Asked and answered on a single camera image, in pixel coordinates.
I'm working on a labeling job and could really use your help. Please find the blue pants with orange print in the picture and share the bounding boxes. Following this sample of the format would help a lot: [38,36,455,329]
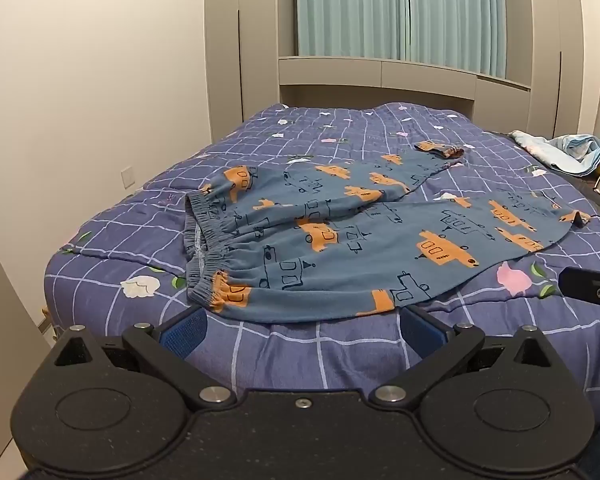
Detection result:
[182,141,593,322]

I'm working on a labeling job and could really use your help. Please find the white door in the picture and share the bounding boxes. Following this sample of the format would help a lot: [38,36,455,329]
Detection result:
[0,215,57,466]

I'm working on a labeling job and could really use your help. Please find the beige headboard shelf unit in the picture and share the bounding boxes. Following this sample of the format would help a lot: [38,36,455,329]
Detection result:
[278,56,532,113]

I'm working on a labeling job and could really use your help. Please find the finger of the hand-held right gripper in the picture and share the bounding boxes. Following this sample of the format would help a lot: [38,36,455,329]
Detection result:
[559,266,600,332]

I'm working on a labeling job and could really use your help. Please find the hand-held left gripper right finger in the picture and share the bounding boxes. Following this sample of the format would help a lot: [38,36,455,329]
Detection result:
[369,305,567,411]

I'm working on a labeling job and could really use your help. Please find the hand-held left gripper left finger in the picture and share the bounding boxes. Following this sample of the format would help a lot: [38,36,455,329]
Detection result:
[54,306,237,411]

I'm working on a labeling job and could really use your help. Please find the teal curtain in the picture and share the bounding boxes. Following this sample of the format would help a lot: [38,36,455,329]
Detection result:
[407,0,509,77]
[295,0,412,62]

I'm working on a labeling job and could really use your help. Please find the purple checked bed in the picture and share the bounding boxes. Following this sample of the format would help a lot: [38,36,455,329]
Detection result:
[44,102,600,394]

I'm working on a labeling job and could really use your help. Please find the light blue blanket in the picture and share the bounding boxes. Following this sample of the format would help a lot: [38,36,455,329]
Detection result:
[509,130,600,177]

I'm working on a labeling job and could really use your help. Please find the beige tall wardrobe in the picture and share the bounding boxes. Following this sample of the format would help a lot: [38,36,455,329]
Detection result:
[505,0,587,137]
[204,0,297,144]

